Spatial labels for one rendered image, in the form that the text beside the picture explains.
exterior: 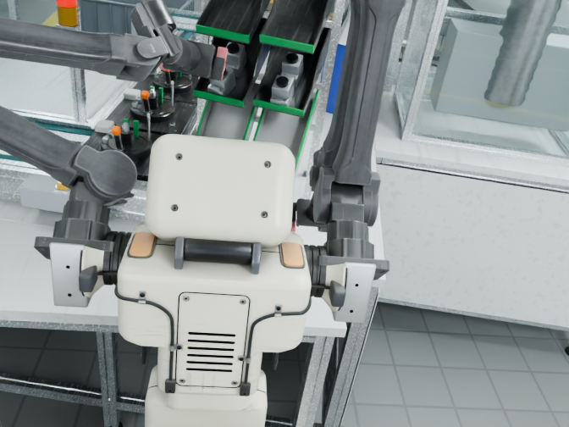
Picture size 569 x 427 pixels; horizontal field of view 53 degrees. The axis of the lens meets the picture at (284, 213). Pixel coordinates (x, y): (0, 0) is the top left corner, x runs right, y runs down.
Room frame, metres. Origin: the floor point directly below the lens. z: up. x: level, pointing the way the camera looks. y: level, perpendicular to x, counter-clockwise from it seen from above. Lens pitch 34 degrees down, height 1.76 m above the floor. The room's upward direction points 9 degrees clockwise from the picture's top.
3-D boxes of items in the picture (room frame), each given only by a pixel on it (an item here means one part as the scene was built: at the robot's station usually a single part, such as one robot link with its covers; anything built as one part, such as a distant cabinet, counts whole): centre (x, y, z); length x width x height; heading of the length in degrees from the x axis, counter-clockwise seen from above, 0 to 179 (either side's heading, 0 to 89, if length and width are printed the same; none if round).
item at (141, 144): (1.39, 0.47, 0.98); 0.14 x 0.14 x 0.02
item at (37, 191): (1.17, 0.55, 0.93); 0.21 x 0.07 x 0.06; 89
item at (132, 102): (1.64, 0.46, 1.01); 0.24 x 0.24 x 0.13; 89
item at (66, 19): (1.51, 0.66, 1.29); 0.05 x 0.05 x 0.05
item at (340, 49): (2.18, -0.14, 1.00); 0.16 x 0.16 x 0.27
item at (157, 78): (1.89, 0.46, 1.01); 0.24 x 0.24 x 0.13; 89
